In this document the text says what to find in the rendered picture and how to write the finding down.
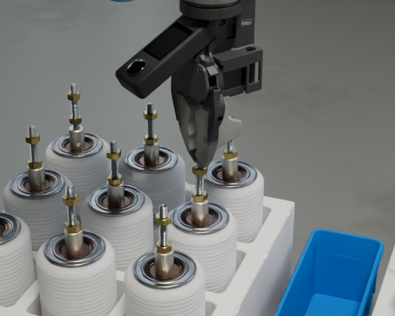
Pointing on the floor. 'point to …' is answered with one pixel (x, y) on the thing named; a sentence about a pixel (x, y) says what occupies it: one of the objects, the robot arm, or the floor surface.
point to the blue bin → (333, 276)
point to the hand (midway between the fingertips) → (195, 157)
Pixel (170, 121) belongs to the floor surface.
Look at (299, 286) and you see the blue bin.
